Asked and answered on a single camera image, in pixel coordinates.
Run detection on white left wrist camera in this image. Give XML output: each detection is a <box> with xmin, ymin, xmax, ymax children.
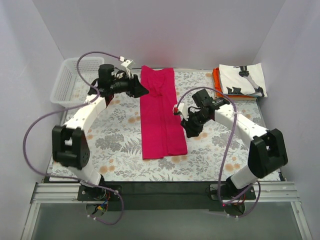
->
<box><xmin>119</xmin><ymin>56</ymin><xmax>134</xmax><ymax>77</ymax></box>

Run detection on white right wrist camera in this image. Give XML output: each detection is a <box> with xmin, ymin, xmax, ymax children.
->
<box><xmin>173</xmin><ymin>102</ymin><xmax>189</xmax><ymax>120</ymax></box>

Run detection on white plastic basket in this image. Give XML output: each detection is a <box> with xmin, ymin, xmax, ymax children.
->
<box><xmin>50</xmin><ymin>56</ymin><xmax>105</xmax><ymax>108</ymax></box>

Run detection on white printed folded t shirt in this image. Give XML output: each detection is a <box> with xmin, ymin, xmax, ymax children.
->
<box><xmin>218</xmin><ymin>63</ymin><xmax>268</xmax><ymax>98</ymax></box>

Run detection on magenta t shirt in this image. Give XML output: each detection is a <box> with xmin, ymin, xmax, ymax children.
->
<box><xmin>140</xmin><ymin>65</ymin><xmax>188</xmax><ymax>160</ymax></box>

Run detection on aluminium frame rail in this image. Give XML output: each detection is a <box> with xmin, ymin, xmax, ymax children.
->
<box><xmin>31</xmin><ymin>181</ymin><xmax>312</xmax><ymax>240</ymax></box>

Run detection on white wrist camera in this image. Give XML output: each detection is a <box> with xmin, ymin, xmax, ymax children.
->
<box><xmin>119</xmin><ymin>56</ymin><xmax>134</xmax><ymax>77</ymax></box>
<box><xmin>173</xmin><ymin>102</ymin><xmax>189</xmax><ymax>120</ymax></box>

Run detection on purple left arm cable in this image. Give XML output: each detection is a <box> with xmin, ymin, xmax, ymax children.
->
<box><xmin>22</xmin><ymin>51</ymin><xmax>126</xmax><ymax>225</ymax></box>

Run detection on floral table mat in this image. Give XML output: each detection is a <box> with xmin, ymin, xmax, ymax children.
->
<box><xmin>49</xmin><ymin>70</ymin><xmax>280</xmax><ymax>182</ymax></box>

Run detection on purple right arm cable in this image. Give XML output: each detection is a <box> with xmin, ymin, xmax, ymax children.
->
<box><xmin>173</xmin><ymin>86</ymin><xmax>262</xmax><ymax>219</ymax></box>

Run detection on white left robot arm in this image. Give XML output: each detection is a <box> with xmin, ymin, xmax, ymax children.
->
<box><xmin>52</xmin><ymin>64</ymin><xmax>149</xmax><ymax>200</ymax></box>

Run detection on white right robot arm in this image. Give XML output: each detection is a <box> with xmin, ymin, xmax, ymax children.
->
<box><xmin>173</xmin><ymin>87</ymin><xmax>288</xmax><ymax>203</ymax></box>

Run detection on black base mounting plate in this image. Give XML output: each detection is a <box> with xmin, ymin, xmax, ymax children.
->
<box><xmin>77</xmin><ymin>181</ymin><xmax>256</xmax><ymax>211</ymax></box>

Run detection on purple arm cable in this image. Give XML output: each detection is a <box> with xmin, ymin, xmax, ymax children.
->
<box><xmin>173</xmin><ymin>86</ymin><xmax>262</xmax><ymax>219</ymax></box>
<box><xmin>22</xmin><ymin>51</ymin><xmax>126</xmax><ymax>225</ymax></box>

